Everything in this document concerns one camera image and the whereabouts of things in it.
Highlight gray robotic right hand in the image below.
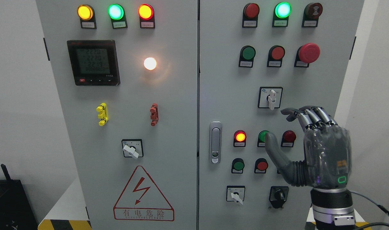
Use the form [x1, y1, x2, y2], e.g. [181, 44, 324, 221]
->
[265, 106, 352, 189]

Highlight green indicator middle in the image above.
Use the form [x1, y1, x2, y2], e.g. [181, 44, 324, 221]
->
[257, 130, 269, 147]

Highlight red push button lower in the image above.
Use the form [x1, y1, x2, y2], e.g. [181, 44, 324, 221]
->
[254, 158, 268, 174]

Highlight red push button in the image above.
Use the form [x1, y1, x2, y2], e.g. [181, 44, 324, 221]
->
[254, 158, 268, 174]
[267, 45, 285, 67]

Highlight lit red indicator middle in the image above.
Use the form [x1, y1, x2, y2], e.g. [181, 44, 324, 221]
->
[233, 130, 247, 147]

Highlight green push button lower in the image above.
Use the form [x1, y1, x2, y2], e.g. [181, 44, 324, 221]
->
[231, 158, 245, 174]

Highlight green push button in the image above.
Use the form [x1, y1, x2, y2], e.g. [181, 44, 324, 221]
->
[231, 158, 245, 174]
[238, 45, 256, 67]

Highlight red emergency stop button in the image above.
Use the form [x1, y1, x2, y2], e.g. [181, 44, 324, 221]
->
[294, 42, 321, 68]

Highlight red push button upper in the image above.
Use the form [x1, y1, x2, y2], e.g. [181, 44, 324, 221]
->
[267, 45, 285, 67]

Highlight green push button upper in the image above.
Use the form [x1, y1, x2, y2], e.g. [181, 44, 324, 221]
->
[238, 45, 256, 67]

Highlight dark red buzzer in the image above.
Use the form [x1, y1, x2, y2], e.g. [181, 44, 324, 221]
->
[301, 3, 323, 27]

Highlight green indicator top right door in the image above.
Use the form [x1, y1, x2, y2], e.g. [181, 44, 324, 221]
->
[272, 2, 292, 27]

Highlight red indicator top right door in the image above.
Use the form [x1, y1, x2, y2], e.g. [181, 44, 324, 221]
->
[242, 3, 260, 28]

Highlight gray electrical cabinet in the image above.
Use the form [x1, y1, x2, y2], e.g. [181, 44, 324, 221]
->
[36, 0, 364, 230]

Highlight red terminal connector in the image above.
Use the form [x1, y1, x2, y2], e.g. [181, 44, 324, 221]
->
[150, 103, 159, 127]

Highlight electric hazard warning sticker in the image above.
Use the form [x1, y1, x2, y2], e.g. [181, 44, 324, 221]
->
[113, 165, 175, 221]

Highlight white glowing lamp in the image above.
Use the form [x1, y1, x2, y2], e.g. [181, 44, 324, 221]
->
[144, 57, 157, 71]

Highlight red indicator light left door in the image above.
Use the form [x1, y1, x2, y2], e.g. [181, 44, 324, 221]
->
[138, 4, 155, 29]

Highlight yellow terminal connector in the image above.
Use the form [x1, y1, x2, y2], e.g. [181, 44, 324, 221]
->
[96, 103, 109, 126]

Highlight digital power meter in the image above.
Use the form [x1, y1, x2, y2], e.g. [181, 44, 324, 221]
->
[67, 40, 120, 86]

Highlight green indicator light left door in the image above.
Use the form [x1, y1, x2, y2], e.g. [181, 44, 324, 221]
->
[108, 4, 128, 29]

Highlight yellow indicator light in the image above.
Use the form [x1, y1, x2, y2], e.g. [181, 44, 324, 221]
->
[77, 4, 97, 29]

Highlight black box with antenna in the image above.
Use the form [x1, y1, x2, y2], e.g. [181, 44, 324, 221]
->
[0, 164, 38, 230]

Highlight black key selector switch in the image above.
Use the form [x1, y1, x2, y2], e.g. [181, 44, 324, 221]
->
[269, 186, 289, 209]

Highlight black braided cable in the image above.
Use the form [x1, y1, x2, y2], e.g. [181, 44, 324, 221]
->
[351, 191, 389, 230]

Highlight silver door handle lock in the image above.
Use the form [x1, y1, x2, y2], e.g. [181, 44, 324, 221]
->
[209, 121, 222, 164]

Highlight gray left door rotary switch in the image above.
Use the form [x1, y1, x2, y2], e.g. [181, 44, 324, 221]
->
[121, 139, 144, 159]

